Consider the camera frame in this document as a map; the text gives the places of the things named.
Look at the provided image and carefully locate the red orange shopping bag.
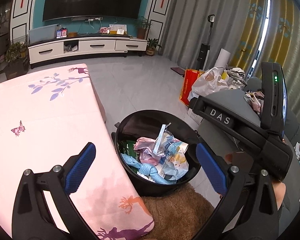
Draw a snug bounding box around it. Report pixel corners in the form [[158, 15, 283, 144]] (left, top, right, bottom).
[[179, 69, 204, 106]]

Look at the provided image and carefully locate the light blue quilted cloth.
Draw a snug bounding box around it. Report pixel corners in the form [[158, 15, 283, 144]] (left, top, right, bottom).
[[121, 154, 176, 185]]

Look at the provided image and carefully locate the grey curtain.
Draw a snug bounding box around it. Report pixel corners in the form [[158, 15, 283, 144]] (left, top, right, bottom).
[[162, 0, 300, 121]]

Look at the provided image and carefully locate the yellow patterned curtain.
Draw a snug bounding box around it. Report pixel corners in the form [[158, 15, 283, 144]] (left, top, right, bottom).
[[230, 0, 295, 78]]

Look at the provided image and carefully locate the translucent storage box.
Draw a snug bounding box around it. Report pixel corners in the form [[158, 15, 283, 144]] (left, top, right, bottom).
[[29, 24, 58, 44]]

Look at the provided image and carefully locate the pink patterned tablecloth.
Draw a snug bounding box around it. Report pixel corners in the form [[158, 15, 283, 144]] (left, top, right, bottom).
[[0, 64, 154, 239]]

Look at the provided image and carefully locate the pink plastic wrapper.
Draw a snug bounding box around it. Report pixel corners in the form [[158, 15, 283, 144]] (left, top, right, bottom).
[[134, 137, 161, 166]]

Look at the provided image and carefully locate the black trash bin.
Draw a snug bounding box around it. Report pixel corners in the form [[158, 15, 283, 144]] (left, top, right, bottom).
[[111, 110, 201, 197]]

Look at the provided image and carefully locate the green white package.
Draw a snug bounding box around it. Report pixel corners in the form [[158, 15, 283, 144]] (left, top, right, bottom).
[[119, 140, 137, 159]]

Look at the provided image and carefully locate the brown fuzzy rug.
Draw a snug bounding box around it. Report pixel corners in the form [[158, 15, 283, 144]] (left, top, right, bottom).
[[141, 183, 214, 239]]

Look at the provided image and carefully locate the upright vacuum cleaner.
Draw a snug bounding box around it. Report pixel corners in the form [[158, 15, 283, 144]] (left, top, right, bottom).
[[196, 14, 215, 70]]

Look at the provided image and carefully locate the white TV cabinet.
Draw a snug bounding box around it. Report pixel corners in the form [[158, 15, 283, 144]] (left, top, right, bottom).
[[29, 36, 147, 64]]

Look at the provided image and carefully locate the potted plant by cabinet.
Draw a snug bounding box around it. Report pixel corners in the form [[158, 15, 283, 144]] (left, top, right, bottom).
[[134, 16, 151, 39]]

